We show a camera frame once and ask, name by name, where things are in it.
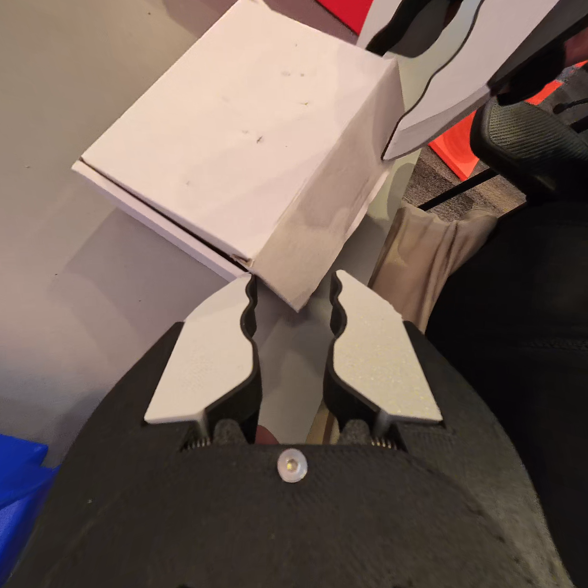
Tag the dark cloth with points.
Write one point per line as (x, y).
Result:
(528, 298)

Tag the black mesh office chair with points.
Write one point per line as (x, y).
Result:
(528, 142)

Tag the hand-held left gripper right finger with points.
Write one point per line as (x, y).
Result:
(383, 367)

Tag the red block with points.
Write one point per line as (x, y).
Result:
(344, 11)

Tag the white cardboard box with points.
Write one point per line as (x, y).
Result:
(239, 138)

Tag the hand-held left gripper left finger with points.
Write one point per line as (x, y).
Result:
(206, 363)

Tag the orange box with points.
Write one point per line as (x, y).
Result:
(452, 151)

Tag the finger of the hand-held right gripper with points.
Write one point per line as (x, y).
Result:
(404, 27)
(464, 87)

